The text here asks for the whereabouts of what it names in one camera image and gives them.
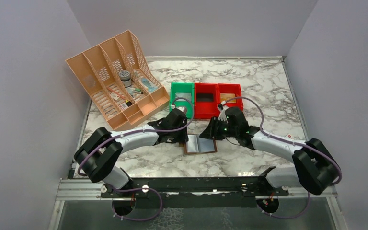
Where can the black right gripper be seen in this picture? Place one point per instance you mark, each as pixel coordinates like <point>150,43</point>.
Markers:
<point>211,131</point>

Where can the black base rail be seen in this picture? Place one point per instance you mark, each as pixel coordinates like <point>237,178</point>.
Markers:
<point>193,192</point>

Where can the red pencil in organizer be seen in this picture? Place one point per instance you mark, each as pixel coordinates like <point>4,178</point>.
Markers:
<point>115,95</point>

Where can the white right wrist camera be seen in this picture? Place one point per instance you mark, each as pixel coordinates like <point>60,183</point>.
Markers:
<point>222,115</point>

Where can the gold card in red bin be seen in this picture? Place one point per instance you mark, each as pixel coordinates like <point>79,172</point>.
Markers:
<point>228,97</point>

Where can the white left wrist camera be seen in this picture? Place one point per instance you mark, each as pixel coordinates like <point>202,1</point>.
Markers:
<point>180,109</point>

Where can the brown leather card holder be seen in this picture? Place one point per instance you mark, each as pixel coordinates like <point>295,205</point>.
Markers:
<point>197,145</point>

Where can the black card in red bin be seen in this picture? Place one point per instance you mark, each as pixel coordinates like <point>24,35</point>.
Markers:
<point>204,97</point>

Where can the blue packet in organizer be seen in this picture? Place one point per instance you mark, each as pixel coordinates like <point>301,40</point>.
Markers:
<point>150,86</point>

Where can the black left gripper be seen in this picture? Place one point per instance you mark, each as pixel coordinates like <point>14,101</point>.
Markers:
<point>183,138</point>

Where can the green plastic bin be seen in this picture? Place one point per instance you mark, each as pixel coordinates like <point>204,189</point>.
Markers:
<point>183,90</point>

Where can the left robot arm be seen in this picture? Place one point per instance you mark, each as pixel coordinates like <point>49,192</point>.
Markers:
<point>99,153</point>

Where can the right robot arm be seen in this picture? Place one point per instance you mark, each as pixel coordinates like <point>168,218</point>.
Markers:
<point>314,169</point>

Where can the silver round tin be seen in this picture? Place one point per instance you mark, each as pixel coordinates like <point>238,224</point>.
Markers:
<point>125,77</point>

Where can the red plastic bin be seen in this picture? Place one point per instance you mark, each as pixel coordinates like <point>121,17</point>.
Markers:
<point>228,91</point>
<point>206,110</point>

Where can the red plastic bin right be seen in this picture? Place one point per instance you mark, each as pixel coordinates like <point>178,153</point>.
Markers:
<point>228,91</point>

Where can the silver card in green bin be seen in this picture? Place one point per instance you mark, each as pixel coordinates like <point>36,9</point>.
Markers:
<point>186,95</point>

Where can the red plastic bin middle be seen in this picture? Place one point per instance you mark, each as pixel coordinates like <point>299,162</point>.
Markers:
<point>206,110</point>

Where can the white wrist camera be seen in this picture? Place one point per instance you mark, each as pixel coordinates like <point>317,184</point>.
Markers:
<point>222,115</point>
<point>180,109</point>

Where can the peach plastic file organizer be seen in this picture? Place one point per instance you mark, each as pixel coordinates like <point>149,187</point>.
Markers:
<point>97,69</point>

